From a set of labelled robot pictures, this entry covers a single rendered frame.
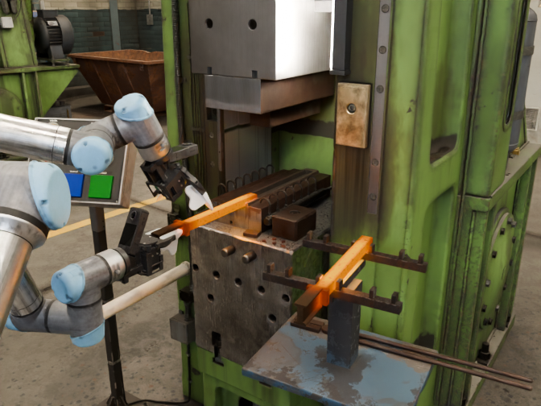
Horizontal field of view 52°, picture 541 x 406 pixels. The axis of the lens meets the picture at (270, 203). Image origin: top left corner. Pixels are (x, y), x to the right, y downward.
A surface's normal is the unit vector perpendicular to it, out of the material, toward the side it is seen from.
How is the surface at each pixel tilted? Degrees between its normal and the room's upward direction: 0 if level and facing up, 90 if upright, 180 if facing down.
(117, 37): 90
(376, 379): 0
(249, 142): 90
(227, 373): 90
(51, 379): 0
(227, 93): 90
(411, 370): 0
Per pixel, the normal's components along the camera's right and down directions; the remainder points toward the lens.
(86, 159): 0.19, 0.33
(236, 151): 0.82, 0.19
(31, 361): 0.00, -0.94
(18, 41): 0.68, 0.06
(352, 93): -0.57, 0.28
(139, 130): 0.31, 0.60
